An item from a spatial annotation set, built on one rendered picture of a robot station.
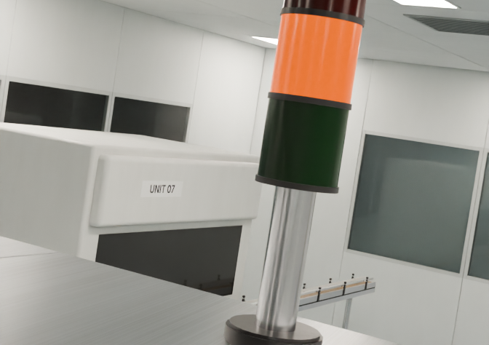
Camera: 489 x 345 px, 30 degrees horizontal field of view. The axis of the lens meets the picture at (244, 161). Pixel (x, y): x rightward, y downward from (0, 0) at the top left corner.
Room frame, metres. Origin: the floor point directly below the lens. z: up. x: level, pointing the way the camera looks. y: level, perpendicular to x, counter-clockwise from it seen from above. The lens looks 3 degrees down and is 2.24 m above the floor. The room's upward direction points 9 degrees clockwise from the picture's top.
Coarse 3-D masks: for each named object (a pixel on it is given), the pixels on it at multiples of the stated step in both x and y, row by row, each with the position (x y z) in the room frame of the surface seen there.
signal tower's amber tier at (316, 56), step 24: (288, 24) 0.53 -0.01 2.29; (312, 24) 0.52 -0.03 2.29; (336, 24) 0.53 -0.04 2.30; (288, 48) 0.53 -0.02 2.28; (312, 48) 0.52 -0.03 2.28; (336, 48) 0.53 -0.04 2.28; (288, 72) 0.53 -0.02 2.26; (312, 72) 0.52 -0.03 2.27; (336, 72) 0.53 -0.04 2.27; (312, 96) 0.52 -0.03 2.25; (336, 96) 0.53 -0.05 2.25
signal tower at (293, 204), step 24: (360, 24) 0.54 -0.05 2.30; (288, 96) 0.53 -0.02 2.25; (288, 192) 0.54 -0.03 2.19; (312, 192) 0.54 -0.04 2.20; (336, 192) 0.54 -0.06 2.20; (288, 216) 0.54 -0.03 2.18; (312, 216) 0.55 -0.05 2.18; (288, 240) 0.54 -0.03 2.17; (264, 264) 0.54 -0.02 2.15; (288, 264) 0.54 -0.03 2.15; (264, 288) 0.54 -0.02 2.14; (288, 288) 0.54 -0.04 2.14; (264, 312) 0.54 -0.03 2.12; (288, 312) 0.54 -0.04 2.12; (240, 336) 0.53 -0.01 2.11; (264, 336) 0.52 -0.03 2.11; (288, 336) 0.53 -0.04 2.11; (312, 336) 0.54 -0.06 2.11
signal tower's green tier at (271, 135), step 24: (288, 120) 0.53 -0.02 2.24; (312, 120) 0.52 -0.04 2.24; (336, 120) 0.53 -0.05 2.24; (264, 144) 0.54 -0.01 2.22; (288, 144) 0.53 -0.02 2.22; (312, 144) 0.52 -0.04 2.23; (336, 144) 0.53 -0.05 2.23; (264, 168) 0.54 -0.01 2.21; (288, 168) 0.53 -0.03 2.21; (312, 168) 0.52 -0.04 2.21; (336, 168) 0.54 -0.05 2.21
